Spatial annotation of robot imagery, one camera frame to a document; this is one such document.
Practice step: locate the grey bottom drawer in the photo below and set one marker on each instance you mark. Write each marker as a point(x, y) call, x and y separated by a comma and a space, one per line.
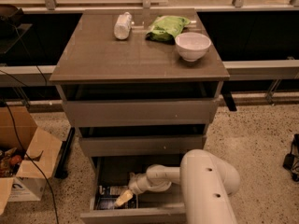
point(152, 207)

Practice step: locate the grey drawer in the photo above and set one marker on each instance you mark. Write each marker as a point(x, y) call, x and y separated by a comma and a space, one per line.
point(140, 113)
point(152, 207)
point(141, 145)

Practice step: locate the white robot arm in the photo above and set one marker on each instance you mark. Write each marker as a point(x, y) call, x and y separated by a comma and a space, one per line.
point(206, 183)

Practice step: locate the grey drawer cabinet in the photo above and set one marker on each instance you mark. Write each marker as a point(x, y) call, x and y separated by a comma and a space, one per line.
point(98, 67)

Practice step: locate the white bowl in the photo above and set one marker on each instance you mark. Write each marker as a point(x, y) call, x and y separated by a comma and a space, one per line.
point(192, 46)

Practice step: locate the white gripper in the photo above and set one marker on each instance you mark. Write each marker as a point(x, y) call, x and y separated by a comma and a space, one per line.
point(135, 185)

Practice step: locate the dark desk lamp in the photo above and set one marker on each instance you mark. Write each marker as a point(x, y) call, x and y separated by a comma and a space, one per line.
point(12, 29)

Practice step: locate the black stand foot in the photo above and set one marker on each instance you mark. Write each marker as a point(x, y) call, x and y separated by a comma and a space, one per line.
point(61, 169)

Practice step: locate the green chip bag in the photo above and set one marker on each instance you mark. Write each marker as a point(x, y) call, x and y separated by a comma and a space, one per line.
point(166, 28)

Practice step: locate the cardboard box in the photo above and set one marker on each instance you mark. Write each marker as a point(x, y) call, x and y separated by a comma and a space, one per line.
point(39, 150)

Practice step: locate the white plastic bottle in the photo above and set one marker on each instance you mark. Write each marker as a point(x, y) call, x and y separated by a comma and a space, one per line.
point(122, 26)

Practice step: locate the blue chip bag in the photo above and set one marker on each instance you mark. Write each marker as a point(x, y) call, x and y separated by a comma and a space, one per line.
point(109, 198)

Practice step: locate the grey top drawer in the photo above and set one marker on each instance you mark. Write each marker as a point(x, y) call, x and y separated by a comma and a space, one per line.
point(140, 113)

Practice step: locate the items inside cardboard box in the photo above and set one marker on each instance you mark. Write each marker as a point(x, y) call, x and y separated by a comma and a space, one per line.
point(10, 161)

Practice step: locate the grey middle drawer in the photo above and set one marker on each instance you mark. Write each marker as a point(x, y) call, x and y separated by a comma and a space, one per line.
point(141, 145)

